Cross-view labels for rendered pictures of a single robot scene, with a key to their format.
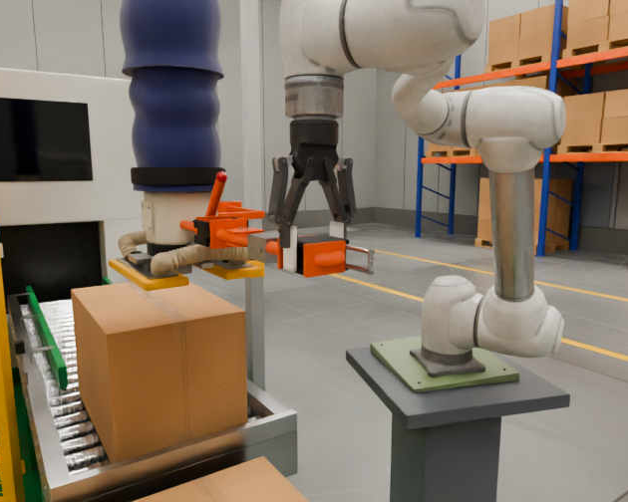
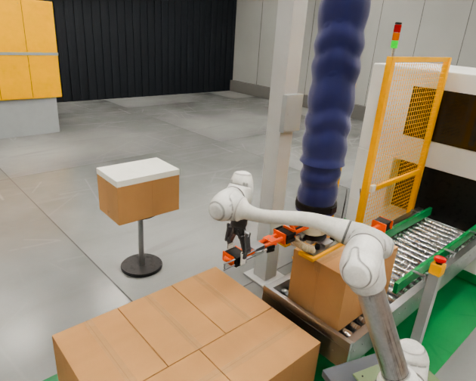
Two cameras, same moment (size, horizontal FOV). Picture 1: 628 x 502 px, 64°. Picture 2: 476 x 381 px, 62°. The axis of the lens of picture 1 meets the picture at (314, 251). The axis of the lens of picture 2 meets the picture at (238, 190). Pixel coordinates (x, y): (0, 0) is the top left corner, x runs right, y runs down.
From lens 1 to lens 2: 1.86 m
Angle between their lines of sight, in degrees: 78
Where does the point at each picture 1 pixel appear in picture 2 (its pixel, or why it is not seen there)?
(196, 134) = (308, 192)
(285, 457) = (340, 357)
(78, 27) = not seen: outside the picture
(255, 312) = (425, 294)
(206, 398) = (322, 302)
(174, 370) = (313, 280)
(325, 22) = not seen: hidden behind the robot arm
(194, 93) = (310, 175)
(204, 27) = (317, 150)
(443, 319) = not seen: hidden behind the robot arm
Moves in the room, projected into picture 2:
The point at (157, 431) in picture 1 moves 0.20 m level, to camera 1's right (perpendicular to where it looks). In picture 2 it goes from (302, 298) to (312, 318)
